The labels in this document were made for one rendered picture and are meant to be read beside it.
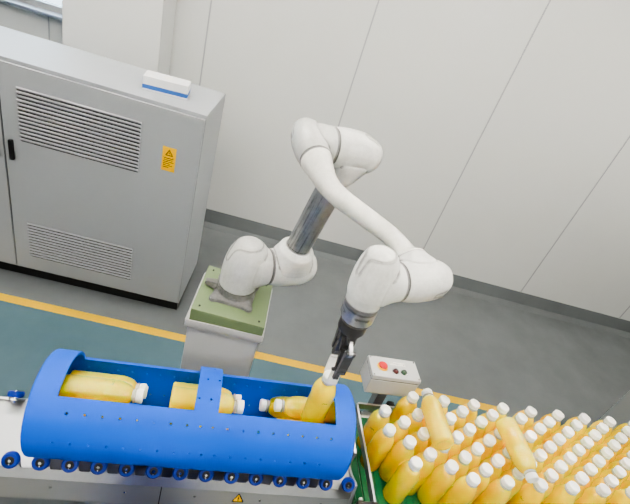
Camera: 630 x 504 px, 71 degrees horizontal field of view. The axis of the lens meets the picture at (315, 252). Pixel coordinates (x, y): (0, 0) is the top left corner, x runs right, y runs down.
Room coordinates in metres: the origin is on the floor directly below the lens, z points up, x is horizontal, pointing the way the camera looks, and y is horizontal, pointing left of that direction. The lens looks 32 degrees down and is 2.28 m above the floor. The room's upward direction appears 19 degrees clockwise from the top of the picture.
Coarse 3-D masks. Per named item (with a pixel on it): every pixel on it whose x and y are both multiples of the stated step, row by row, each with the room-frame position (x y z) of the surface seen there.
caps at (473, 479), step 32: (448, 416) 1.11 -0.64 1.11; (480, 416) 1.17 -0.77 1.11; (608, 416) 1.40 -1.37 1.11; (480, 448) 1.02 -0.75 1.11; (576, 448) 1.17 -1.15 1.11; (608, 448) 1.23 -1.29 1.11; (480, 480) 0.90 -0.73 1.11; (512, 480) 0.94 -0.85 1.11; (544, 480) 0.99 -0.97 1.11; (608, 480) 1.08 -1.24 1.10
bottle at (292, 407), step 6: (294, 396) 0.95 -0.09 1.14; (300, 396) 0.95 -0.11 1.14; (282, 402) 0.92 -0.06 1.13; (288, 402) 0.92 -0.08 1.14; (294, 402) 0.92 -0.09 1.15; (300, 402) 0.93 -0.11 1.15; (282, 408) 0.90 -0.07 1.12; (288, 408) 0.90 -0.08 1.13; (294, 408) 0.91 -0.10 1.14; (300, 408) 0.91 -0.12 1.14; (330, 408) 0.94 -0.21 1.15; (288, 414) 0.90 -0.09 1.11; (294, 414) 0.90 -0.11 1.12; (300, 414) 0.90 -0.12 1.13; (330, 414) 0.93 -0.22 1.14; (324, 420) 0.92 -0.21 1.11; (330, 420) 0.93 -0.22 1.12
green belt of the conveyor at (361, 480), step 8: (360, 448) 1.02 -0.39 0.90; (360, 456) 0.99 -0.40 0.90; (352, 464) 0.96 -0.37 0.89; (360, 464) 0.96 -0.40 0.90; (352, 472) 0.93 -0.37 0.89; (360, 472) 0.93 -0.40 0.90; (376, 472) 0.95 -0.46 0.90; (360, 480) 0.91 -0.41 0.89; (376, 480) 0.92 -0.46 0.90; (360, 488) 0.88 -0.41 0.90; (376, 488) 0.90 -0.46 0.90; (360, 496) 0.85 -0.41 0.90; (368, 496) 0.86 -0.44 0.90; (376, 496) 0.87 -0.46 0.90; (408, 496) 0.91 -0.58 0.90; (416, 496) 0.92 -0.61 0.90
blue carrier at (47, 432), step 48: (48, 384) 0.66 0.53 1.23; (240, 384) 0.96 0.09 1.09; (288, 384) 1.00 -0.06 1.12; (336, 384) 1.00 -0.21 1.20; (48, 432) 0.58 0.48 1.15; (96, 432) 0.62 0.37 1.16; (144, 432) 0.65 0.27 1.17; (192, 432) 0.69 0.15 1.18; (240, 432) 0.73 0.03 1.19; (288, 432) 0.78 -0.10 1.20; (336, 432) 0.82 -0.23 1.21
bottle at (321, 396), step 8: (320, 384) 0.87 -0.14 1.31; (312, 392) 0.87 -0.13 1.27; (320, 392) 0.86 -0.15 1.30; (328, 392) 0.86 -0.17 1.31; (312, 400) 0.86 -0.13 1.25; (320, 400) 0.85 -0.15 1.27; (328, 400) 0.86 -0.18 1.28; (304, 408) 0.88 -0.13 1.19; (312, 408) 0.86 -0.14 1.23; (320, 408) 0.85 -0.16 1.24; (328, 408) 0.87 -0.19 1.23; (304, 416) 0.87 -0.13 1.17; (312, 416) 0.85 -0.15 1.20; (320, 416) 0.86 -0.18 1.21
